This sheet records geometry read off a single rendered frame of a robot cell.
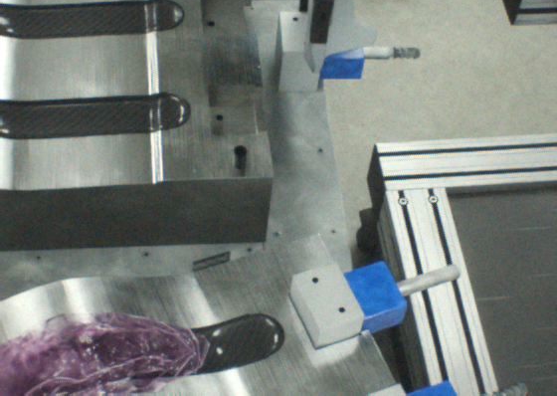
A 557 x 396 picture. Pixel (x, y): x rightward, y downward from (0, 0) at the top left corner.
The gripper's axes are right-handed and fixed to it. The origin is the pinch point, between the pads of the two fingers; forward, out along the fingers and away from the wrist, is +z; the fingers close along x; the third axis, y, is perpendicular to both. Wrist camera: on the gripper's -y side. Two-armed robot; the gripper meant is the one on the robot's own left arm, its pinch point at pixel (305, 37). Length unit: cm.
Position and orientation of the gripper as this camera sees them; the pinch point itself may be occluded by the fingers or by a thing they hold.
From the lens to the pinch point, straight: 110.2
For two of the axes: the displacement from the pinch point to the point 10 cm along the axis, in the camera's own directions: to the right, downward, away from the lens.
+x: -0.7, -8.0, 6.0
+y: 9.9, -0.1, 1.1
